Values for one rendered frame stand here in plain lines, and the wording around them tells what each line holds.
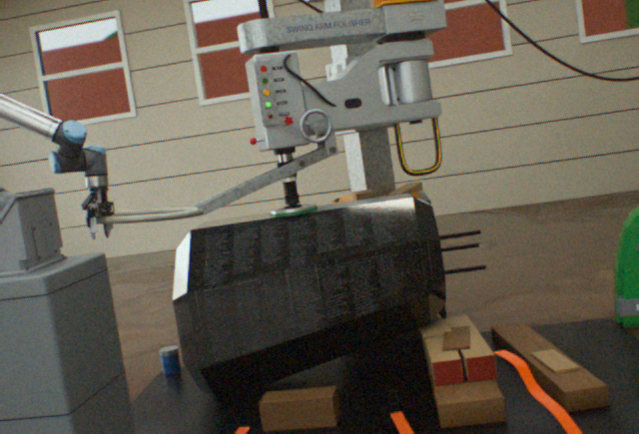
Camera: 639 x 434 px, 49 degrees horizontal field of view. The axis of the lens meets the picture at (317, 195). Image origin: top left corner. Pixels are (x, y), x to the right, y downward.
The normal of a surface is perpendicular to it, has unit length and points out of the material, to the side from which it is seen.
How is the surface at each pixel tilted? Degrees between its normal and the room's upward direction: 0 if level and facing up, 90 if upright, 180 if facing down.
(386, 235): 45
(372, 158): 90
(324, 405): 90
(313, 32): 90
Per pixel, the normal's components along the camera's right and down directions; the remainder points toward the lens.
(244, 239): -0.11, -0.65
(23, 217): 0.99, -0.15
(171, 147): -0.16, 0.09
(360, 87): 0.27, 0.03
